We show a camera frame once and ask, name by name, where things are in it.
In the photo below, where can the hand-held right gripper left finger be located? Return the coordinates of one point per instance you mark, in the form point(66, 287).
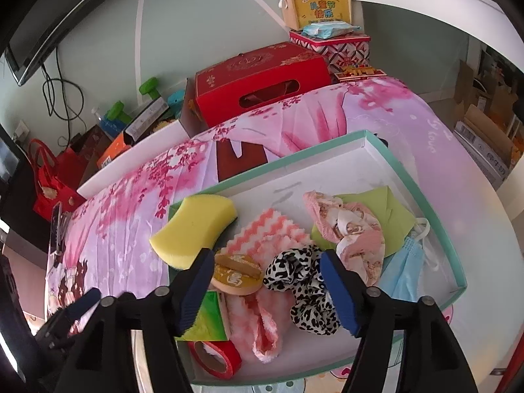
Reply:
point(196, 290)

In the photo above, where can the small red yellow box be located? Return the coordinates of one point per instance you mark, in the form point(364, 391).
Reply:
point(360, 73)

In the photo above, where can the dark brown paper bag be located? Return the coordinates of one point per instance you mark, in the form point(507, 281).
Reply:
point(86, 143)

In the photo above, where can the blue face mask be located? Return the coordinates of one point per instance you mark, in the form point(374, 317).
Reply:
point(403, 266)

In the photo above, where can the green tissue pack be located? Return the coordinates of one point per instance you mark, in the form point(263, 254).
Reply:
point(208, 315)

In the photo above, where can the black monitor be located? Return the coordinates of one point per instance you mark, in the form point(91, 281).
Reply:
point(8, 157)

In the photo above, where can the black cabinet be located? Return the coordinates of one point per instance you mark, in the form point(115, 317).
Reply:
point(20, 213)

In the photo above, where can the yellow sponge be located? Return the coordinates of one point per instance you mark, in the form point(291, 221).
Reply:
point(192, 229)

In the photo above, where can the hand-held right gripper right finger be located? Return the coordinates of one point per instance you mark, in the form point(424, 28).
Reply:
point(339, 294)

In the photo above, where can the yellow powder puff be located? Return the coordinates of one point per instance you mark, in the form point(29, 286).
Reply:
point(233, 282)

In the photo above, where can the shallow teal cardboard box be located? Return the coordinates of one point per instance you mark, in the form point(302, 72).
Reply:
point(335, 168)

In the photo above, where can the wet wipes pack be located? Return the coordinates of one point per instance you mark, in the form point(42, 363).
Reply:
point(327, 29)

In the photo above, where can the red gift box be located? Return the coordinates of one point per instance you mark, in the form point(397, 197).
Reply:
point(262, 77)

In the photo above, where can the brown cardboard box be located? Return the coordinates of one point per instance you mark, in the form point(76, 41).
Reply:
point(499, 98)

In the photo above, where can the leopard print scrunchie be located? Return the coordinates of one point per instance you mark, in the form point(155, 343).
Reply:
point(294, 270)

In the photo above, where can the red white patterned box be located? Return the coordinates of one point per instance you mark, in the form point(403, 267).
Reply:
point(327, 51)

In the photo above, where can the pink zigzag fleece cloth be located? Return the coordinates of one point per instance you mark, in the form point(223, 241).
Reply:
point(270, 229)

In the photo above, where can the printed cardboard box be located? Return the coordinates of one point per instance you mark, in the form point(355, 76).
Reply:
point(483, 151)

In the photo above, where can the white board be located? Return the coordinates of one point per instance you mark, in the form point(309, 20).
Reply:
point(135, 161)

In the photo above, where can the red tape roll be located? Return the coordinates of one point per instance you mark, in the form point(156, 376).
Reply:
point(231, 360)

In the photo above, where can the red felt bag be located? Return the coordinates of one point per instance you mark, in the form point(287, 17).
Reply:
point(49, 188)

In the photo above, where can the green dumbbell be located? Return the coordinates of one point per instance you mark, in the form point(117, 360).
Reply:
point(118, 110)

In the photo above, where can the blue liquid bottle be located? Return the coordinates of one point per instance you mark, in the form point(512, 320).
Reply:
point(99, 118)

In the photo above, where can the white wall socket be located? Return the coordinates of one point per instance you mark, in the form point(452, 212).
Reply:
point(21, 131)

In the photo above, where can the pink printed blanket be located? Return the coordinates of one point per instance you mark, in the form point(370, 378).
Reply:
point(123, 213)

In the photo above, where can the smartphone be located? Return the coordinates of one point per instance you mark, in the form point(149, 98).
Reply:
point(56, 221)

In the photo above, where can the pink printed scrunchie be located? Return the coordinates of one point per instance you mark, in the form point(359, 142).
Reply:
point(360, 249)

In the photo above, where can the teal plastic item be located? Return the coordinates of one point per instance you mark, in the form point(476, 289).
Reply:
point(176, 98)

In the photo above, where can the orange cardboard box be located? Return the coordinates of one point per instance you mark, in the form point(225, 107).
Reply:
point(114, 149)

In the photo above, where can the black wall television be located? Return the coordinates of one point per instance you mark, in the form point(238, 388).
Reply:
point(41, 28)

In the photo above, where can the black box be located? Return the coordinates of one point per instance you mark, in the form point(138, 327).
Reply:
point(147, 118)

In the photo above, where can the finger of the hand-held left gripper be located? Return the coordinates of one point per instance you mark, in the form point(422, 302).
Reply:
point(84, 303)

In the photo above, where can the green cloth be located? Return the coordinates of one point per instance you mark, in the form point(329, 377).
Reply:
point(395, 213)

